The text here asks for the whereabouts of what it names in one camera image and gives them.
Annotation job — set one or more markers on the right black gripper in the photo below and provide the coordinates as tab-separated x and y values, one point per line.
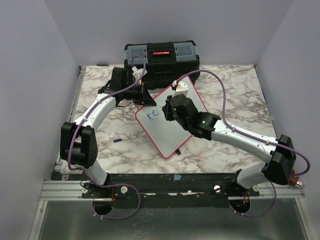
167	108

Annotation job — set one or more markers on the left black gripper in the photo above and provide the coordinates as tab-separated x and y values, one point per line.
144	97

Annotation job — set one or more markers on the pink framed whiteboard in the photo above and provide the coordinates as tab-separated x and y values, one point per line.
166	136

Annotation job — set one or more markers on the blue marker cap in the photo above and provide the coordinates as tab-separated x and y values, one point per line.
117	140

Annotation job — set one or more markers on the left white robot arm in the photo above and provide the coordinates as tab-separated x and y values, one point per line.
78	143

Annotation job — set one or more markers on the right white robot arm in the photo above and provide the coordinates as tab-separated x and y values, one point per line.
277	159

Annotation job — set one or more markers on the black plastic toolbox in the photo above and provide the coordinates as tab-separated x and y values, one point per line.
165	61

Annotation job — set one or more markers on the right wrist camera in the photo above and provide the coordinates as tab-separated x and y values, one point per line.
179	88

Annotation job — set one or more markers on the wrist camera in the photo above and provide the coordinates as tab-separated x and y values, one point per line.
179	88
138	73

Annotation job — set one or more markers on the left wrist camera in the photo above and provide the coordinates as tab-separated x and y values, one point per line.
138	73

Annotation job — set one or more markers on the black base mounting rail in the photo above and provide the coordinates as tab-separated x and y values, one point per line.
168	190

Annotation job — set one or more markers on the aluminium frame rail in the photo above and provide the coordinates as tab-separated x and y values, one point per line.
61	190

